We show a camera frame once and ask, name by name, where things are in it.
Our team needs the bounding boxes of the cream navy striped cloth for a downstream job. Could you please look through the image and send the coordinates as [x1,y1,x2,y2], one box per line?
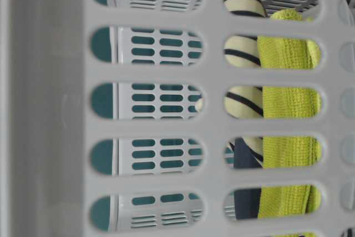
[224,0,266,169]

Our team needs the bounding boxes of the white plastic shopping basket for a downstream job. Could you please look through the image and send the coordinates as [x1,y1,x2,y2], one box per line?
[1,0,354,236]

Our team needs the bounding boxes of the dark navy cloth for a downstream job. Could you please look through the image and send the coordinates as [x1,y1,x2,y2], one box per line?
[234,138,262,220]

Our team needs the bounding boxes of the yellow waffle-weave cloth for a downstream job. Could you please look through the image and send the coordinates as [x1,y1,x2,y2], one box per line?
[256,9,322,237]

